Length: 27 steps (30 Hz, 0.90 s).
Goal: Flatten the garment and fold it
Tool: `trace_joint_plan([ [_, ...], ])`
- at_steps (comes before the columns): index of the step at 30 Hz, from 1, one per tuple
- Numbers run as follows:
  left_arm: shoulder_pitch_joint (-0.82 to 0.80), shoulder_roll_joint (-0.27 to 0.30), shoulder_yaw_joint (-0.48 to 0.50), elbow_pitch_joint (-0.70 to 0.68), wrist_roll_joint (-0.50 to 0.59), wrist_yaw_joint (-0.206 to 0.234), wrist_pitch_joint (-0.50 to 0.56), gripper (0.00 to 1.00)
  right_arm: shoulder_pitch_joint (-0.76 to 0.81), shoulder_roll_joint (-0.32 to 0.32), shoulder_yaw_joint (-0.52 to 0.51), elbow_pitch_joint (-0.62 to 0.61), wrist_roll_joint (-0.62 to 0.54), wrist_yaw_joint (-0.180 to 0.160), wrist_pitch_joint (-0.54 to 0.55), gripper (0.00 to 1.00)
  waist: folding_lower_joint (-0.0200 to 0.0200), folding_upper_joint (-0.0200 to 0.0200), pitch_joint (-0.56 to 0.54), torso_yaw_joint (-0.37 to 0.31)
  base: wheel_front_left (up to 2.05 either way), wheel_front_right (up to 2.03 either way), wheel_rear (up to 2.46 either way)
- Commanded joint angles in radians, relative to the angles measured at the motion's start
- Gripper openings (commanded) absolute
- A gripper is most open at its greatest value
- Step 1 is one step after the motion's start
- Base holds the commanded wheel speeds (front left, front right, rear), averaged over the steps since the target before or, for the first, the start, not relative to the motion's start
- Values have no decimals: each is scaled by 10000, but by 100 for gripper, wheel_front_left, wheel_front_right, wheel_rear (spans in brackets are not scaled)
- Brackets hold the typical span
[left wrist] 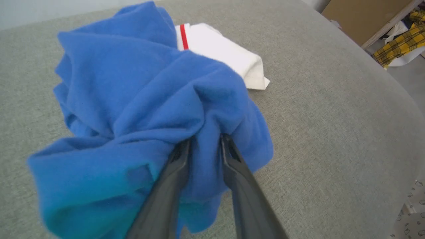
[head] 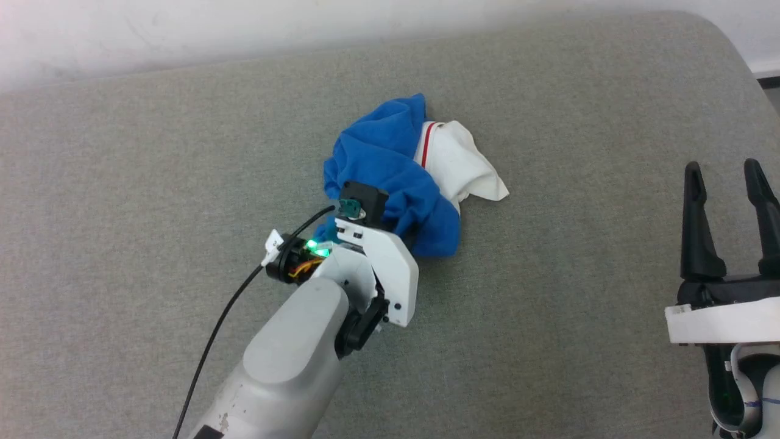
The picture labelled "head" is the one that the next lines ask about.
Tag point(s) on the blue and white garment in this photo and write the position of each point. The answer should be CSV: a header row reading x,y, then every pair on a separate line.
x,y
390,158

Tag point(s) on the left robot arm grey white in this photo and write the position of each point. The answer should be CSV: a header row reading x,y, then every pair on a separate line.
x,y
292,360

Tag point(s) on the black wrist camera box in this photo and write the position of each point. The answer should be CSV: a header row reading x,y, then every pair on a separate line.
x,y
365,198

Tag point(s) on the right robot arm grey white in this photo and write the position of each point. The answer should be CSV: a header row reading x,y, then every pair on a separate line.
x,y
746,390

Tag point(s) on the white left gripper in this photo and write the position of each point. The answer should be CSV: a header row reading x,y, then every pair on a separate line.
x,y
393,268

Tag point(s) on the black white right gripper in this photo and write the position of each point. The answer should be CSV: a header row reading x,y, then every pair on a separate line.
x,y
731,311

